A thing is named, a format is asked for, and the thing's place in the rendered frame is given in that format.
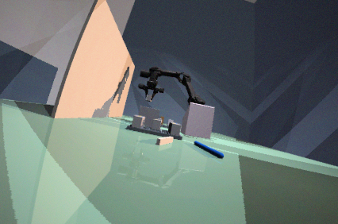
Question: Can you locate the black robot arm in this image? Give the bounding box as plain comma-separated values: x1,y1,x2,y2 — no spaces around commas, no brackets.
140,66,205,105

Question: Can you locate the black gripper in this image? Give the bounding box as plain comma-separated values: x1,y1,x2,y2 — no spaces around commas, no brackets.
138,78,164,100

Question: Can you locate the blue rounded rod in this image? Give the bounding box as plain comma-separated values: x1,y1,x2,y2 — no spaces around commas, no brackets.
194,141,224,159

